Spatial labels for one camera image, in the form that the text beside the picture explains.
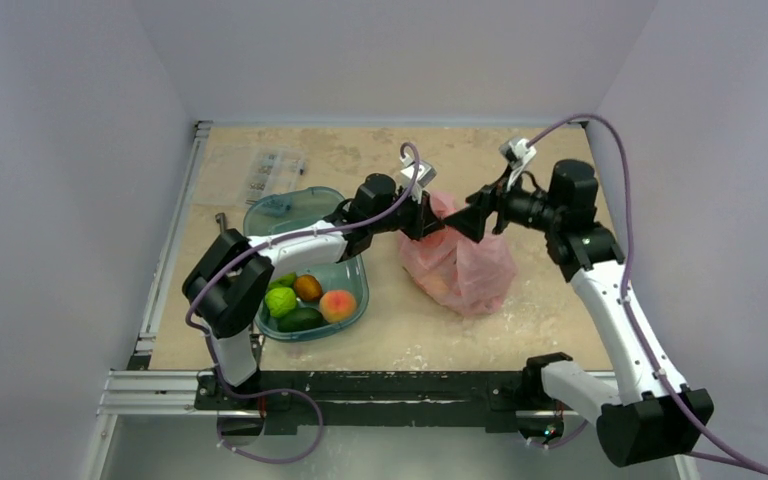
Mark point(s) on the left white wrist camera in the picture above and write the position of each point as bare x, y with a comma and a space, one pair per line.
415, 176

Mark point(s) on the teal plastic fruit tray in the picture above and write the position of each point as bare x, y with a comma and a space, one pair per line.
280, 213

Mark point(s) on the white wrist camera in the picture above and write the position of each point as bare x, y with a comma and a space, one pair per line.
518, 152
415, 176

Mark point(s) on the black metal tool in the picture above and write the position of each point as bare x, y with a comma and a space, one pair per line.
221, 220

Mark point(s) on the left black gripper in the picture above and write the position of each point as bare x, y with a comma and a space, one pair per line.
424, 221

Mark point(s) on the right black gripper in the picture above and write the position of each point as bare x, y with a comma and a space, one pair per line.
490, 206

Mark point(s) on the aluminium frame rail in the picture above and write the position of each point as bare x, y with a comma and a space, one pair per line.
161, 393

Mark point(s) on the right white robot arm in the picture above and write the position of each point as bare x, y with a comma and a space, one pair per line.
651, 412

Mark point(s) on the brown fake kiwi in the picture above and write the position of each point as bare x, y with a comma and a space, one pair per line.
307, 288

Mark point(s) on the clear plastic packet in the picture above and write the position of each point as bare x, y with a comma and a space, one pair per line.
271, 171

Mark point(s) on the pink plastic bag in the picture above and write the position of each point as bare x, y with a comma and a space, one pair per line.
472, 279

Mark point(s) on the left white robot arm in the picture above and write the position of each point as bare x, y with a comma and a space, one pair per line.
228, 285

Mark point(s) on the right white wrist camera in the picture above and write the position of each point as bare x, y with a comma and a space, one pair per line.
518, 152

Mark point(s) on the green fake apple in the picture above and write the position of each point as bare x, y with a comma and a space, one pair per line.
285, 281

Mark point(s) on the pink fake peach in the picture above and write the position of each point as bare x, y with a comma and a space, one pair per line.
337, 306

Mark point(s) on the dark green fake avocado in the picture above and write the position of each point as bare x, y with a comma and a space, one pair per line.
300, 319

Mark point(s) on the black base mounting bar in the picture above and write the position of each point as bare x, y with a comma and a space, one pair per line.
282, 401

